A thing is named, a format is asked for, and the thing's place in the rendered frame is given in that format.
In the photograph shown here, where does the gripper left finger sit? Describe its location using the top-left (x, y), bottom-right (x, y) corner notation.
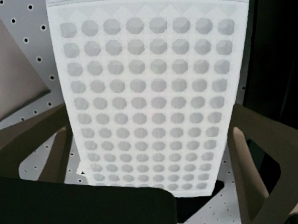
top-left (0, 102), bottom-right (73, 183)

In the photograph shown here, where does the white multi-well plate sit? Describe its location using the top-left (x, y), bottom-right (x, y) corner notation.
top-left (46, 0), bottom-right (249, 197)

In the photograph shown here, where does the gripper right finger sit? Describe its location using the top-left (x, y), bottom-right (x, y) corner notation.
top-left (227, 103), bottom-right (298, 224)

